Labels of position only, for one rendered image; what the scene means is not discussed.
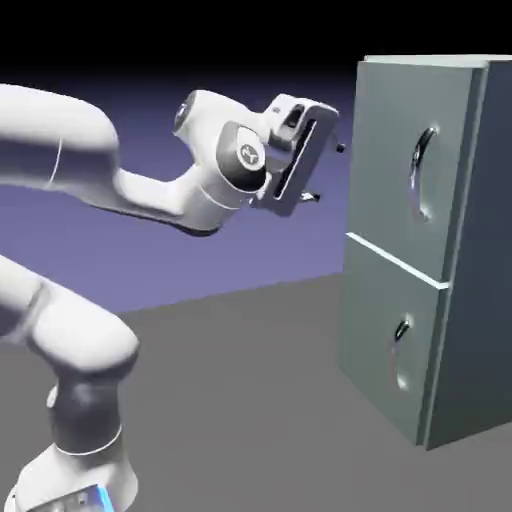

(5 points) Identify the large grey-green cabinet door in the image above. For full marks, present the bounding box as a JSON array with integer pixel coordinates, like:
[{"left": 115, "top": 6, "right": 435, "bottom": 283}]
[{"left": 345, "top": 60, "right": 483, "bottom": 284}]

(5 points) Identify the small grey-green cabinet door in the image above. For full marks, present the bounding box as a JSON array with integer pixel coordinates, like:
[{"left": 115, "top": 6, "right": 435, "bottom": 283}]
[{"left": 335, "top": 236, "right": 450, "bottom": 446}]

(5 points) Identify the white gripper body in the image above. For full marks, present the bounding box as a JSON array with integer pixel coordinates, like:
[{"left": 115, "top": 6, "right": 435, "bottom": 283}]
[{"left": 255, "top": 101, "right": 340, "bottom": 218}]

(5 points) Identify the grey-green cabinet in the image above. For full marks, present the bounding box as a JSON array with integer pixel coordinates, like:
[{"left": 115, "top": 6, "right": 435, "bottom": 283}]
[{"left": 335, "top": 54, "right": 512, "bottom": 452}]

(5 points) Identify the long curved metal handle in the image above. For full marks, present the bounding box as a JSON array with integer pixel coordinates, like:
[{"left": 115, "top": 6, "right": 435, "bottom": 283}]
[{"left": 407, "top": 126, "right": 439, "bottom": 222}]

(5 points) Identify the short curved metal handle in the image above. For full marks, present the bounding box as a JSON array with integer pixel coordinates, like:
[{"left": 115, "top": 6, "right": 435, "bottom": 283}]
[{"left": 386, "top": 318, "right": 414, "bottom": 392}]

